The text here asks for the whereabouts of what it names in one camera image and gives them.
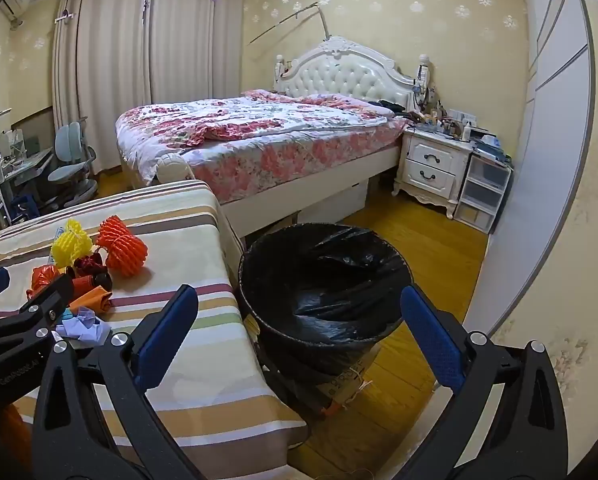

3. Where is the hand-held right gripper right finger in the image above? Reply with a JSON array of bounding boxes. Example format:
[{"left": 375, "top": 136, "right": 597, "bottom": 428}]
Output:
[{"left": 399, "top": 284, "right": 570, "bottom": 480}]

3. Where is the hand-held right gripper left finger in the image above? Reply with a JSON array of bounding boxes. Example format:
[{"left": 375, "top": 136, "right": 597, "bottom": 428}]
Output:
[{"left": 31, "top": 284, "right": 200, "bottom": 480}]

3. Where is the small bottle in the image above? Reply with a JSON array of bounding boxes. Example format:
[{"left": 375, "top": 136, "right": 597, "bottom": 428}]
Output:
[{"left": 71, "top": 274, "right": 112, "bottom": 297}]

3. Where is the yellow foam fruit net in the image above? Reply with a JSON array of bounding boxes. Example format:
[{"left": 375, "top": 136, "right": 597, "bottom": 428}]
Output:
[{"left": 51, "top": 219, "right": 94, "bottom": 268}]

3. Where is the orange foam fruit net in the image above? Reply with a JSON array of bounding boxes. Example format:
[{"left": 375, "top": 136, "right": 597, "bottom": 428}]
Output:
[{"left": 97, "top": 216, "right": 148, "bottom": 277}]

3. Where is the trash bin with black bag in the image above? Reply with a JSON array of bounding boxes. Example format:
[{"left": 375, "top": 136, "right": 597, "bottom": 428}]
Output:
[{"left": 236, "top": 222, "right": 415, "bottom": 376}]

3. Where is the blue stool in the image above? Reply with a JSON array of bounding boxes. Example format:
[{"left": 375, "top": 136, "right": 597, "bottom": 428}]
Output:
[{"left": 11, "top": 195, "right": 40, "bottom": 223}]

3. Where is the cardboard box under bin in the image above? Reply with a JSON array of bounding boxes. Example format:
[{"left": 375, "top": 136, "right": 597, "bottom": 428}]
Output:
[{"left": 274, "top": 345, "right": 385, "bottom": 421}]

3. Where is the grey desk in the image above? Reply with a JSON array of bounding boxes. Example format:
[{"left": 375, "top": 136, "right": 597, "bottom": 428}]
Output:
[{"left": 0, "top": 147, "right": 54, "bottom": 221}]

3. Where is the grey-blue office chair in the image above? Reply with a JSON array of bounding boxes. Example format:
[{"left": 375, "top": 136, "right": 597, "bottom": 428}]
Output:
[{"left": 46, "top": 116, "right": 100, "bottom": 206}]

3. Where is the plastic drawer unit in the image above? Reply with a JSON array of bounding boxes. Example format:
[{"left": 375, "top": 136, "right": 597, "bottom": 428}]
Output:
[{"left": 452, "top": 152, "right": 512, "bottom": 235}]

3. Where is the brown wooden board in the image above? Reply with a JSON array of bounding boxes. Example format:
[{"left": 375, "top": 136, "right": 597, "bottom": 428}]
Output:
[{"left": 11, "top": 107, "right": 54, "bottom": 143}]

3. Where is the white storage box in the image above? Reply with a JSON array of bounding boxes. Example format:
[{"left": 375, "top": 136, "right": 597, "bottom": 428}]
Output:
[{"left": 296, "top": 180, "right": 370, "bottom": 226}]

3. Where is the white nightstand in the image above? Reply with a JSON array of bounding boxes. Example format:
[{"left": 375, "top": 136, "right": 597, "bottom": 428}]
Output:
[{"left": 391, "top": 127, "right": 472, "bottom": 220}]

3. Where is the white wardrobe door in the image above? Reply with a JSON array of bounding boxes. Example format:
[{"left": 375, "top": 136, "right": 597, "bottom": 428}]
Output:
[{"left": 464, "top": 0, "right": 596, "bottom": 351}]

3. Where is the beige curtain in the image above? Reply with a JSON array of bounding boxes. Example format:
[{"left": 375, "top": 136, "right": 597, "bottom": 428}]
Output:
[
  {"left": 51, "top": 0, "right": 154, "bottom": 177},
  {"left": 149, "top": 0, "right": 252, "bottom": 106}
]

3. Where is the pile of bedside clutter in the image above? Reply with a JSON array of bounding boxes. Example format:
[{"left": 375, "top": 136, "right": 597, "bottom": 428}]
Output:
[{"left": 411, "top": 85, "right": 512, "bottom": 163}]

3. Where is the floral quilt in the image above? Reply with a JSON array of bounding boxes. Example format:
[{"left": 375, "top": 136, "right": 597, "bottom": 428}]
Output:
[{"left": 116, "top": 89, "right": 412, "bottom": 201}]

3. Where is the white tufted bed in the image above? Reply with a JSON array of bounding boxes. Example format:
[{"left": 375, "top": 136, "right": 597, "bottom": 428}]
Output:
[{"left": 116, "top": 35, "right": 430, "bottom": 238}]

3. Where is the white wall socket strip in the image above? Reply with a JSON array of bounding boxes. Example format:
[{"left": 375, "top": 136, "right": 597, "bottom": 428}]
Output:
[{"left": 446, "top": 108, "right": 478, "bottom": 126}]

